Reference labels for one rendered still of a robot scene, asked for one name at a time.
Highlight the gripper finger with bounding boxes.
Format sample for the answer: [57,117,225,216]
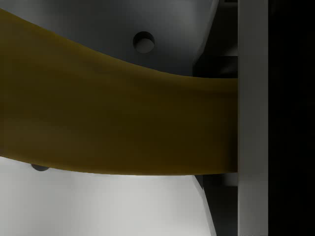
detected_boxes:
[193,173,239,236]
[192,0,239,79]

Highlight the yellow banana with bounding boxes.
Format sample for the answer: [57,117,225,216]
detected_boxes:
[0,8,239,176]

